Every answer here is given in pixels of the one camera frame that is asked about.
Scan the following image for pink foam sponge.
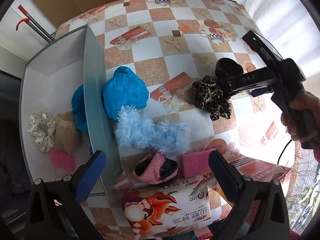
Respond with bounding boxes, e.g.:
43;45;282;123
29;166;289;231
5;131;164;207
181;148;215;178
50;149;75;171

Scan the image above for beige knitted sock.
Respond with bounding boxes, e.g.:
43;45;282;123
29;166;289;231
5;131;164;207
54;112;81;155

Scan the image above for dark knitted purple sock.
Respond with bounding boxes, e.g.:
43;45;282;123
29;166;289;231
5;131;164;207
215;57;244;83

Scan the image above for light blue fluffy sock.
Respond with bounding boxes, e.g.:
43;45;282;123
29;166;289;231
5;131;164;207
114;106;191;155

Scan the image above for white polka dot scrunchie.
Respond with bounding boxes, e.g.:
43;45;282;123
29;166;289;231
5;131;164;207
27;111;56;152

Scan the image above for pink and black sock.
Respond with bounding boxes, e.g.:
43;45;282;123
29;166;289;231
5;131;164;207
132;152;178;187

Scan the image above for blue mesh cloth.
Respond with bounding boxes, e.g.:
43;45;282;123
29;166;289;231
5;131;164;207
71;85;89;136

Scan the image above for leopard print scrunchie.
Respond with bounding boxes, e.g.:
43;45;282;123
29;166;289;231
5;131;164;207
191;75;232;121

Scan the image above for person's right hand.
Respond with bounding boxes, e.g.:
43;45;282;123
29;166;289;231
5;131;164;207
281;92;319;148

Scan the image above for red patterned carton box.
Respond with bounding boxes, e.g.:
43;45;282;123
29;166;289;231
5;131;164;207
214;152;291;225

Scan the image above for white curtain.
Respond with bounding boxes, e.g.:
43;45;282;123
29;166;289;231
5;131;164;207
235;0;319;77

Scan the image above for grey-green storage box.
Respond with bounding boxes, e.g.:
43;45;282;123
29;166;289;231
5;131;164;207
19;25;123;196

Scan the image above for flower printed tissue pack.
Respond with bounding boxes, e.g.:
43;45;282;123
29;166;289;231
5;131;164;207
121;176;211;239

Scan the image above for checkered printed tablecloth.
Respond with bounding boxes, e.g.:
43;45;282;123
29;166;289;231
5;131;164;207
55;0;292;240

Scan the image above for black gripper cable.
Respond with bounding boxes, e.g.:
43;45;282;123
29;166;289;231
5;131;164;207
277;138;293;166

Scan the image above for red-handled mop poles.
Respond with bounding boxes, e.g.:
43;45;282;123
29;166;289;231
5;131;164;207
16;5;55;43

